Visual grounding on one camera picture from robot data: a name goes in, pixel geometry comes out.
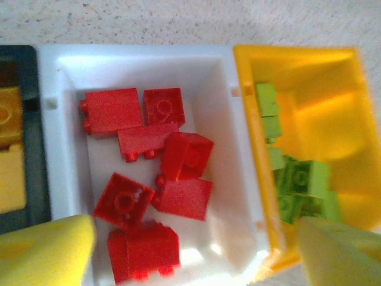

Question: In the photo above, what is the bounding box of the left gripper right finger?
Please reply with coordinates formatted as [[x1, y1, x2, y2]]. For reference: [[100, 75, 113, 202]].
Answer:
[[296, 216, 381, 286]]

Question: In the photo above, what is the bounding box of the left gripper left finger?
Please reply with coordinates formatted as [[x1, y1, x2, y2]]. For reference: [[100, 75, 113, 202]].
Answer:
[[0, 214, 98, 286]]

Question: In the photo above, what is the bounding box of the yellow lego brick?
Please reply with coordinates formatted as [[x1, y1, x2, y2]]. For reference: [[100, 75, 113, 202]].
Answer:
[[0, 144, 26, 214]]

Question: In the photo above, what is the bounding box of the long green lego brick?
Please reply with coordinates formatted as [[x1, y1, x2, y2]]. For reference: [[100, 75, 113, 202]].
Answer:
[[273, 154, 331, 199]]

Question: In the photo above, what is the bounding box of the red lego brick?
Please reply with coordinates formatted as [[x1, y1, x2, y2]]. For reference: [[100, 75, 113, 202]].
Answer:
[[79, 88, 143, 136], [92, 172, 155, 231], [117, 122, 181, 163], [142, 87, 186, 128], [151, 178, 214, 222], [155, 132, 215, 185], [107, 219, 182, 284]]

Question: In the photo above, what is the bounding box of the yellow plastic bin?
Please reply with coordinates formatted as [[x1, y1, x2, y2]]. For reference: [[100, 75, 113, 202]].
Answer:
[[233, 44, 381, 282]]

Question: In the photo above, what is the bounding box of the black plastic bin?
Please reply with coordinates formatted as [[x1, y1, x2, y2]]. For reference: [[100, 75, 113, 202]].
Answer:
[[0, 44, 53, 235]]

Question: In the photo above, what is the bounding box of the white plastic bin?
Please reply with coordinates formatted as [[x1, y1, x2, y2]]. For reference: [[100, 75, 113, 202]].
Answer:
[[37, 43, 282, 286]]

